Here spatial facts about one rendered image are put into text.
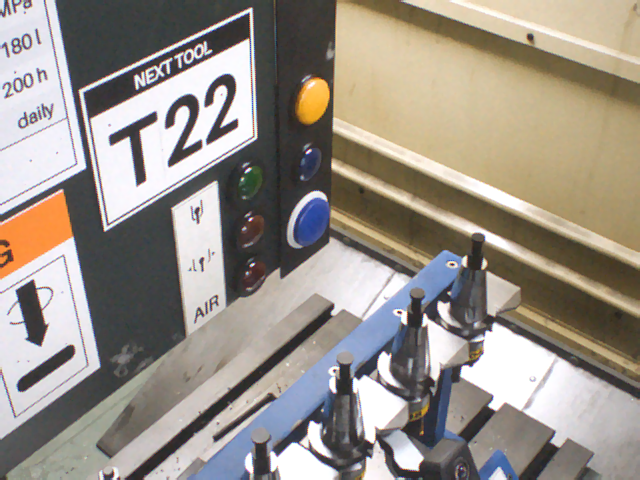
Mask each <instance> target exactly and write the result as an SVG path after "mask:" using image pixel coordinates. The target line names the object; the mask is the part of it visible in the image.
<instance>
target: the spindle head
mask: <svg viewBox="0 0 640 480"><path fill-rule="evenodd" d="M54 3H55V9H56V14H58V19H59V25H60V30H61V36H62V41H63V46H64V52H65V57H66V63H67V68H68V73H69V79H70V83H71V89H72V94H73V99H74V105H75V110H76V115H77V121H78V126H79V132H80V137H81V142H82V148H83V153H84V159H85V164H86V168H85V169H83V170H81V171H79V172H78V173H76V174H74V175H72V176H70V177H69V178H67V179H65V180H63V181H61V182H59V183H58V184H56V185H54V186H52V187H50V188H49V189H47V190H45V191H43V192H41V193H39V194H38V195H36V196H34V197H32V198H30V199H28V200H27V201H25V202H23V203H21V204H19V205H18V206H16V207H14V208H12V209H10V210H8V211H7V212H5V213H3V214H1V215H0V224H1V223H3V222H5V221H6V220H8V219H10V218H12V217H14V216H15V215H17V214H19V213H21V212H23V211H24V210H26V209H28V208H30V207H32V206H33V205H35V204H37V203H39V202H41V201H42V200H44V199H46V198H48V197H50V196H51V195H53V194H55V193H57V192H59V191H60V190H62V191H64V196H65V201H66V206H67V211H68V215H69V220H70V225H71V230H72V234H73V239H74V243H75V248H76V253H77V257H78V262H79V267H80V272H81V276H82V281H83V286H84V291H85V295H86V300H87V305H88V310H89V315H90V319H91V324H92V329H93V334H94V338H95V343H96V348H97V353H98V357H99V362H100V368H99V369H97V370H96V371H95V372H93V373H92V374H91V375H89V376H88V377H86V378H85V379H84V380H82V381H81V382H79V383H78V384H77V385H75V386H74V387H73V388H71V389H70V390H68V391H67V392H66V393H64V394H63V395H62V396H60V397H59V398H57V399H56V400H55V401H53V402H52V403H51V404H49V405H48V406H46V407H45V408H44V409H42V410H40V411H39V412H37V413H36V414H34V415H33V416H32V417H30V418H29V419H28V420H26V421H25V422H23V423H22V424H21V425H19V426H18V427H16V428H15V429H14V430H12V431H11V432H10V433H8V434H7V435H5V436H4V437H3V438H1V439H0V479H1V478H2V477H3V476H5V475H6V474H7V473H9V472H10V471H11V470H13V469H14V468H15V467H17V466H18V465H19V464H21V463H22V462H23V461H25V460H26V459H27V458H29V457H30V456H31V455H33V454H34V453H35V452H37V451H38V450H39V449H40V448H42V447H43V446H44V445H46V444H47V443H48V442H50V441H51V440H52V439H54V438H55V437H56V436H58V435H59V434H60V433H62V432H63V431H64V430H66V429H67V428H68V427H70V426H72V425H73V424H75V423H76V422H77V421H78V420H80V419H81V418H82V417H84V416H85V415H86V414H88V413H89V412H90V411H92V410H93V409H94V408H96V407H97V406H98V405H100V404H101V403H102V402H104V401H105V400H106V399H108V398H109V397H110V396H112V395H113V394H114V393H115V392H116V391H117V390H118V389H119V388H121V387H122V386H123V385H125V384H126V383H127V382H129V381H130V380H131V379H133V378H134V377H135V376H137V375H138V374H140V373H142V372H143V371H145V370H146V369H147V368H149V367H150V366H151V365H152V364H154V363H155V362H156V361H158V360H159V359H160V358H162V357H163V356H164V355H166V354H167V353H168V352H170V351H171V350H172V349H174V348H175V347H176V346H178V345H179V344H180V343H182V342H183V341H184V340H185V339H187V338H188V337H186V331H185V322H184V314H183V305H182V296H181V288H180V279H179V271H178V262H177V253H176V245H175V237H174V228H173V220H172V211H171V209H172V208H174V207H175V206H177V205H179V204H180V203H182V202H183V201H185V200H187V199H188V198H190V197H191V196H193V195H195V194H196V193H198V192H199V191H201V190H202V189H204V188H206V187H207V186H208V185H209V184H211V183H213V182H214V181H216V182H217V186H218V200H219V213H220V227H221V240H222V254H223V268H224V282H225V296H226V308H227V307H228V306H229V305H231V304H232V303H233V302H235V301H236V300H237V299H239V298H240V297H239V296H238V295H236V294H235V292H234V289H233V280H234V276H235V273H236V271H237V269H238V267H239V266H240V264H241V263H242V262H243V260H244V259H245V258H247V257H248V256H250V255H251V254H253V253H257V252H260V253H262V254H264V255H266V256H267V258H268V260H269V271H268V275H267V277H268V276H269V275H270V274H272V273H273V272H274V271H276V270H277V269H278V268H280V247H279V193H278V139H277V86H276V60H275V7H274V0H54ZM247 7H251V8H252V18H253V46H254V74H255V101H256V129H257V138H256V139H254V140H253V141H251V142H249V143H248V144H246V145H245V146H243V147H241V148H240V149H238V150H236V151H235V152H233V153H231V154H230V155H228V156H227V157H225V158H223V159H222V160H220V161H218V162H217V163H215V164H213V165H212V166H210V167H209V168H207V169H206V170H205V171H203V172H201V173H200V174H198V175H197V176H195V177H193V178H192V179H190V180H188V181H187V182H185V183H183V184H182V185H180V186H179V187H177V188H175V189H174V190H172V191H170V192H169V193H167V194H165V195H164V196H162V197H161V198H159V199H157V200H156V201H154V202H152V203H151V204H149V205H147V206H146V207H144V208H143V209H141V210H139V211H138V212H136V213H134V214H133V215H131V216H130V217H128V218H126V219H125V220H123V221H121V222H120V223H118V224H116V225H115V226H113V227H112V228H110V229H108V230H107V231H103V230H102V224H101V219H100V213H99V207H98V202H97V196H96V191H95V185H94V180H93V174H92V169H91V163H90V158H89V152H88V147H87V141H86V136H85V130H84V125H83V119H82V114H81V108H80V103H79V97H78V92H77V88H81V87H83V86H86V85H88V84H90V83H92V82H94V81H96V80H98V79H100V78H102V77H104V76H106V75H109V74H111V73H113V72H115V71H117V70H119V69H121V68H123V67H125V66H127V65H129V64H132V63H134V62H136V61H138V60H140V59H142V58H144V57H146V56H148V55H150V54H152V53H154V52H157V51H159V50H161V49H163V48H165V47H167V46H169V45H170V44H172V43H174V42H176V41H179V40H181V39H183V38H185V37H187V36H189V35H191V34H193V33H195V32H197V31H199V30H202V29H204V28H206V27H208V26H210V25H212V24H214V23H216V22H218V21H220V20H222V19H224V18H227V17H229V16H231V15H233V14H235V13H237V12H239V11H241V10H243V9H245V8H247ZM249 157H257V158H259V159H261V160H262V161H263V162H264V164H265V166H266V181H265V184H264V187H263V189H262V191H261V193H260V194H259V196H258V197H257V198H256V199H255V200H254V201H253V202H252V203H251V204H249V205H247V206H245V207H236V206H234V205H233V204H231V203H230V202H229V200H228V196H227V185H228V181H229V178H230V176H231V174H232V172H233V170H234V169H235V168H236V166H237V165H238V164H239V163H240V162H242V161H243V160H245V159H246V158H249ZM253 207H258V208H261V209H262V210H264V211H265V212H266V214H267V218H268V226H267V231H266V234H265V235H264V237H263V239H262V240H261V242H260V243H259V244H258V246H257V247H256V248H254V249H253V250H252V251H250V252H248V253H245V254H239V253H237V252H235V251H234V250H233V249H232V247H231V244H230V236H231V231H232V228H233V226H234V224H235V222H236V221H237V219H238V218H239V217H240V216H241V215H242V214H243V213H244V212H245V211H247V210H248V209H250V208H253Z"/></svg>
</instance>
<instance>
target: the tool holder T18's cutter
mask: <svg viewBox="0 0 640 480"><path fill-rule="evenodd" d="M423 420H424V415H423V416H422V417H421V418H419V419H417V420H414V421H411V422H408V423H407V424H406V425H405V426H404V427H403V428H402V429H400V431H402V432H403V433H405V434H406V435H407V436H408V435H410V436H412V437H413V438H415V439H416V440H418V441H419V434H423V429H424V427H423Z"/></svg>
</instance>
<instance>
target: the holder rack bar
mask: <svg viewBox="0 0 640 480"><path fill-rule="evenodd" d="M461 261H462V258H461V257H459V256H457V255H455V254H454V253H452V252H450V251H448V250H444V251H443V252H442V253H440V254H439V255H438V256H437V257H436V258H435V259H434V260H433V261H431V262H430V263H429V264H428V265H427V266H426V267H425V268H424V269H422V270H421V271H420V272H419V273H418V274H417V275H416V276H414V277H413V278H412V279H411V280H410V281H409V282H408V283H407V284H405V285H404V286H403V287H402V288H401V289H400V290H399V291H398V292H396V293H395V294H394V295H393V296H392V297H391V298H390V299H389V300H387V301H386V302H385V303H384V304H383V305H382V306H381V307H380V308H378V309H377V310H376V311H375V312H374V313H373V314H372V315H371V316H369V317H368V318H367V319H366V320H365V321H364V322H363V323H361V324H360V325H359V326H358V327H357V328H356V329H355V330H354V331H352V332H351V333H350V334H349V335H348V336H347V337H346V338H345V339H342V340H341V341H340V342H339V343H338V344H337V345H336V346H334V347H333V348H332V349H331V350H330V351H329V352H328V353H327V354H326V355H325V356H324V357H323V358H322V359H321V360H320V361H319V362H317V363H316V364H315V365H314V366H313V367H312V368H311V369H309V370H308V371H307V372H306V373H305V374H304V375H303V376H302V377H300V378H299V379H298V380H297V381H296V382H295V383H294V384H293V385H291V386H290V387H289V388H288V389H287V390H286V391H285V392H284V393H282V394H281V395H280V396H279V397H278V398H277V399H276V400H275V401H273V402H272V403H271V404H270V405H269V406H268V407H267V408H265V409H264V410H263V411H262V412H261V413H260V414H259V415H258V416H256V417H255V418H254V419H253V420H252V421H251V422H250V423H249V424H247V425H246V426H245V427H244V428H243V429H242V430H241V431H240V432H238V433H237V434H236V435H235V436H234V437H233V438H232V439H231V440H229V441H228V442H227V443H226V444H225V445H224V446H223V447H222V448H220V449H219V450H218V451H217V452H216V453H215V454H214V455H212V456H211V457H210V458H209V459H208V460H207V461H206V462H205V463H203V464H202V465H201V466H200V467H199V468H198V469H197V470H196V471H194V472H193V473H192V474H191V475H190V476H189V477H188V478H187V479H185V480H243V476H244V470H245V465H246V460H247V457H248V456H249V455H250V454H251V448H252V447H253V446H254V443H253V442H252V441H251V433H252V431H253V430H254V429H256V428H265V429H267V430H268V431H269V433H270V440H269V442H268V443H267V445H269V446H270V448H271V450H272V453H273V454H274V455H275V454H276V453H277V452H278V451H279V450H280V449H281V448H282V447H283V446H285V445H286V444H287V443H288V442H289V441H290V440H291V439H293V438H294V439H295V440H296V441H298V442H299V443H300V442H301V441H302V440H303V439H304V438H305V437H306V436H307V435H308V434H309V427H310V424H311V422H314V423H315V424H317V425H319V424H320V422H321V418H322V411H323V410H324V406H325V403H326V399H327V395H328V387H329V383H330V380H331V379H332V377H334V375H335V370H336V369H337V368H339V364H338V363H337V361H336V356H337V354H338V353H339V352H341V351H348V352H350V353H352V354H353V357H354V360H353V363H352V364H351V365H350V368H351V369H352V370H353V372H354V378H356V377H357V376H358V375H359V374H360V373H361V372H363V373H365V374H367V375H368V376H369V375H370V374H371V373H372V372H373V371H374V370H376V369H377V368H378V360H379V357H380V355H381V354H382V353H383V351H384V352H385V353H386V354H387V355H388V356H389V354H390V351H391V348H392V345H393V343H394V340H395V336H396V333H397V330H398V327H399V324H400V321H401V318H402V315H403V314H404V313H405V312H407V306H408V305H409V304H411V301H412V299H411V298H410V290H411V289H412V288H415V287H419V288H422V289H424V290H425V292H426V296H425V299H423V300H422V305H423V306H424V308H425V312H424V314H425V315H426V316H427V318H429V319H430V318H431V317H432V316H433V315H434V314H435V313H436V312H437V311H438V304H439V301H440V302H442V303H444V304H446V303H447V302H448V301H447V300H446V297H447V293H449V292H451V291H452V289H453V286H454V283H455V280H456V278H457V275H458V269H459V266H460V264H461Z"/></svg>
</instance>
